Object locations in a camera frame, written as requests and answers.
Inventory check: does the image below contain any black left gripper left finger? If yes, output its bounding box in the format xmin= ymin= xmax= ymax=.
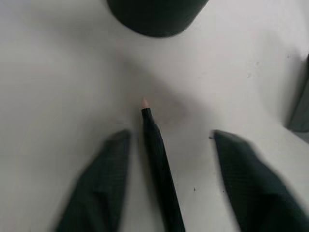
xmin=55 ymin=129 xmax=132 ymax=232

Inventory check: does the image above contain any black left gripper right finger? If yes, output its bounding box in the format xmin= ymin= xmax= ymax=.
xmin=211 ymin=130 xmax=309 ymax=232

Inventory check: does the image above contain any dark glasses case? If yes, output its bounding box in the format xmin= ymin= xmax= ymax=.
xmin=286 ymin=52 xmax=309 ymax=132

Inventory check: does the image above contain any black cup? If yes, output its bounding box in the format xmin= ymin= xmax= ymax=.
xmin=106 ymin=0 xmax=209 ymax=38

